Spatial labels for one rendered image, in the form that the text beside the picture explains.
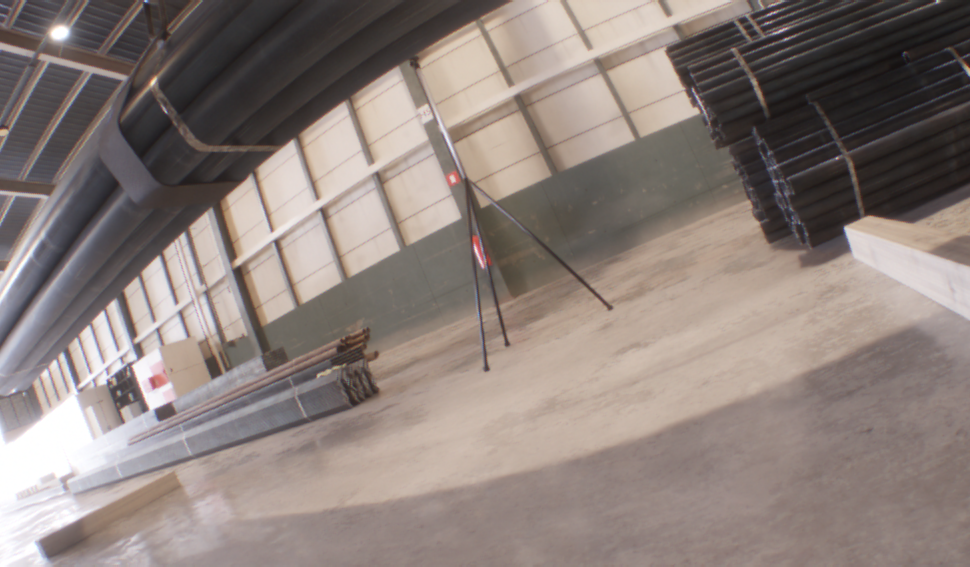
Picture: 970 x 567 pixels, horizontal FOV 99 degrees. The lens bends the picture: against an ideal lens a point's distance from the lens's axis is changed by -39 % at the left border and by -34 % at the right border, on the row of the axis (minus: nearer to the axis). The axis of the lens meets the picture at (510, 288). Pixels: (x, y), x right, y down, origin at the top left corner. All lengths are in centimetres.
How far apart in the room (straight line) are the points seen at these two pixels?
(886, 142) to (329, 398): 328
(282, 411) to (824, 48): 374
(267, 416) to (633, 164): 691
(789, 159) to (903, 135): 46
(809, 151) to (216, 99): 184
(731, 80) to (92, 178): 224
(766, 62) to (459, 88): 865
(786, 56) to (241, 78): 179
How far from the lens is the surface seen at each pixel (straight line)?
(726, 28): 276
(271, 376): 699
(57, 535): 327
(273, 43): 144
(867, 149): 205
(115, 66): 1467
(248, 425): 441
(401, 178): 1085
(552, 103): 985
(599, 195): 944
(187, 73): 159
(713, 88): 215
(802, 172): 200
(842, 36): 229
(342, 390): 365
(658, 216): 930
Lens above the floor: 35
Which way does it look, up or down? 1 degrees down
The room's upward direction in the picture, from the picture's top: 23 degrees counter-clockwise
